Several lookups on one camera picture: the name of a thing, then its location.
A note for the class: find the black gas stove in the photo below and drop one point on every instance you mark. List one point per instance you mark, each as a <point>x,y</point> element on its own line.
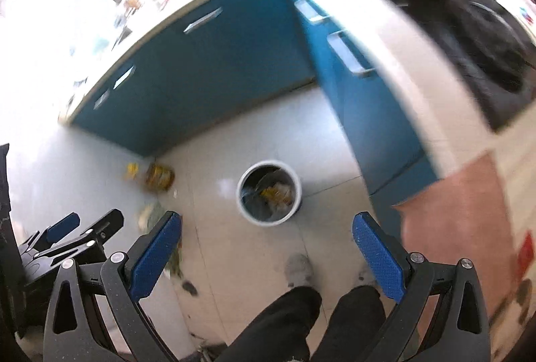
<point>498,106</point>

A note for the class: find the grey right slipper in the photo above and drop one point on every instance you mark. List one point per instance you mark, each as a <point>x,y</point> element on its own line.
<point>365,277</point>

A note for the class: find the snack wrapper in bin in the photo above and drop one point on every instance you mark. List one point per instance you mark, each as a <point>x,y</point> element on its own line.
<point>278,195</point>

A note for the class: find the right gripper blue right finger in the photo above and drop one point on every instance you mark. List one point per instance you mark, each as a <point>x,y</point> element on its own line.
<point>459,327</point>

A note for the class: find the person's right leg black trousers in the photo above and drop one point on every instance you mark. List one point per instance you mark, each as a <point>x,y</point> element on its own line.
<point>355,321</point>

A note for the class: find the black wok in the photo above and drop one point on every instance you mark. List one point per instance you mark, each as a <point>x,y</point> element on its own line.
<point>494,41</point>

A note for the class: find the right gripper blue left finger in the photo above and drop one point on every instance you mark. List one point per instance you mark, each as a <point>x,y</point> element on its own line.
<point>75,330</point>

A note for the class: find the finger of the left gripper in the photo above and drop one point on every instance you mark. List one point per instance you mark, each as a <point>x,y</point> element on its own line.
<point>96,236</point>
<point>63,227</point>

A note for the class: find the blue kitchen cabinets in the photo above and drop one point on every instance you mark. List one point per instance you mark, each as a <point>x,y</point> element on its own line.
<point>227,55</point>

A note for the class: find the grey left slipper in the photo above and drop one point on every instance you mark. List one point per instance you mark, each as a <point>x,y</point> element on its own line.
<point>299,271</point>

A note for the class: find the grey slipper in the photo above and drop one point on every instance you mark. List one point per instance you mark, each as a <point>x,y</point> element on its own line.
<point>299,271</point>
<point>365,277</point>

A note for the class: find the person's leg black trousers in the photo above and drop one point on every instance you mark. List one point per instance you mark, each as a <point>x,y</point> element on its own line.
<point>280,331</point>
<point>355,321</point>

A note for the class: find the white round trash bin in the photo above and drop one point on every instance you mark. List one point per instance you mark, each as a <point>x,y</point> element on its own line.
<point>298,194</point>

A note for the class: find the person's left leg black trousers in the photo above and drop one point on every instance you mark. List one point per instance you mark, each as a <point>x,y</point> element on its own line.
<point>280,331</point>

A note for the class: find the black trash bag liner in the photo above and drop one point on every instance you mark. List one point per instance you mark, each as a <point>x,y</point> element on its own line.
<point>255,205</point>

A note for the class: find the green vegetable scraps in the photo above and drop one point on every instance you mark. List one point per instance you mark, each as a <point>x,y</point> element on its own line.
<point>173,265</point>

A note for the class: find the white plastic bag of vegetables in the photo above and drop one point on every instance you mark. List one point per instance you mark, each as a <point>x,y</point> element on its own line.
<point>149,216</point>

